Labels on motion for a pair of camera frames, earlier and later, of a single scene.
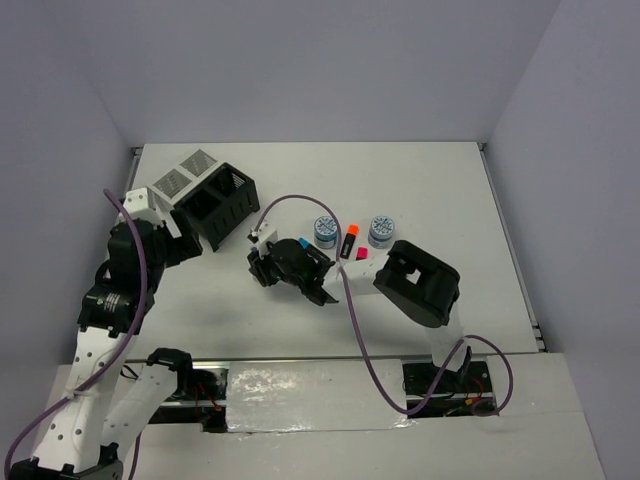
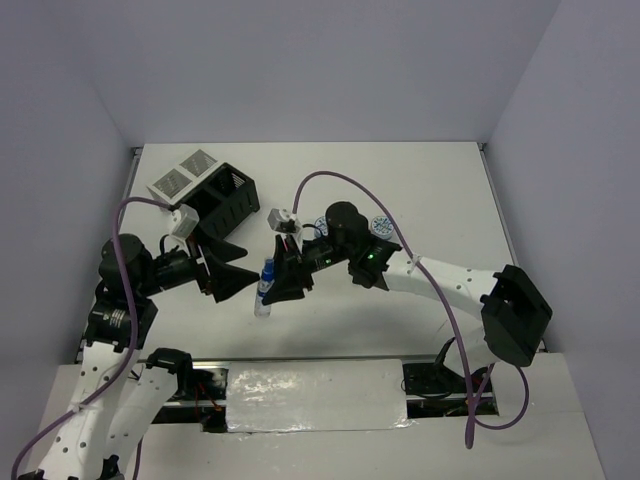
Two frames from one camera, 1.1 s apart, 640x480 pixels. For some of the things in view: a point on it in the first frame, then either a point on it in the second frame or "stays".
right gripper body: (269, 271) to (321, 253)
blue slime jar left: (325, 232) stays
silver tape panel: (279, 396) stays
